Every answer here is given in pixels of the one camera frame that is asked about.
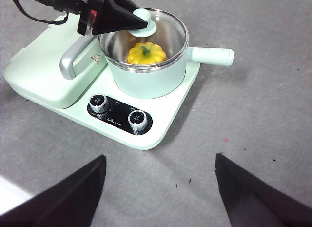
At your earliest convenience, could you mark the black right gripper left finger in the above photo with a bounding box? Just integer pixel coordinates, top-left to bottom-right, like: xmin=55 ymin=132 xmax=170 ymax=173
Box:
xmin=0 ymin=155 xmax=107 ymax=227

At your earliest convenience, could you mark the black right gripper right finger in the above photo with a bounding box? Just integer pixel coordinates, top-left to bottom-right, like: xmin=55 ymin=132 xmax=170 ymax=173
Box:
xmin=214 ymin=152 xmax=312 ymax=227

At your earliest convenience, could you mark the mint green breakfast machine base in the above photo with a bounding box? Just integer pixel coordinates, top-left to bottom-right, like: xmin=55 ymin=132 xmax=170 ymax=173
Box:
xmin=3 ymin=14 xmax=202 ymax=151

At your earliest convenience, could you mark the glass lid with mint knob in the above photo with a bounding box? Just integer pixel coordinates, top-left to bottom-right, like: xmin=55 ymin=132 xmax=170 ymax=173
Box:
xmin=98 ymin=8 xmax=190 ymax=73

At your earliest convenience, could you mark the silver griddle cover handle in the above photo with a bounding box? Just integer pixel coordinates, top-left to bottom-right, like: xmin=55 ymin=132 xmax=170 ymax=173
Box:
xmin=59 ymin=35 xmax=99 ymax=81

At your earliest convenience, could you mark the mint green steamer pot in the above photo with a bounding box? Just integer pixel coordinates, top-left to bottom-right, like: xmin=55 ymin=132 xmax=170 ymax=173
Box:
xmin=97 ymin=8 xmax=235 ymax=100

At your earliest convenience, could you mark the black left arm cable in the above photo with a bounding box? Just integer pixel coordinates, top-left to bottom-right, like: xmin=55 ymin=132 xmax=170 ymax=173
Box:
xmin=11 ymin=0 xmax=69 ymax=25

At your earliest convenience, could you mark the mint green griddle cover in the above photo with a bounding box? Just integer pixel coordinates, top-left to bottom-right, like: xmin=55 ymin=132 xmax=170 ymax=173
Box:
xmin=3 ymin=16 xmax=108 ymax=110

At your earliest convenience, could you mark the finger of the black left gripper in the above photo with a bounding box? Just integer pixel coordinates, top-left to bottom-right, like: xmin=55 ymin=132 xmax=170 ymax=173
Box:
xmin=113 ymin=0 xmax=140 ymax=12
xmin=92 ymin=0 xmax=149 ymax=35

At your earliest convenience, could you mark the yellow toy pumpkin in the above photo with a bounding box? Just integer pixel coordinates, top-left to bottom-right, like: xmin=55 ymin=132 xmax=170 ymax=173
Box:
xmin=126 ymin=42 xmax=168 ymax=66

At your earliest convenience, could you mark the silver control knob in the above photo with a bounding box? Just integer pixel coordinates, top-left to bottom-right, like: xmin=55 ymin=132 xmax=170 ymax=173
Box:
xmin=128 ymin=111 xmax=149 ymax=135
xmin=88 ymin=93 xmax=110 ymax=113

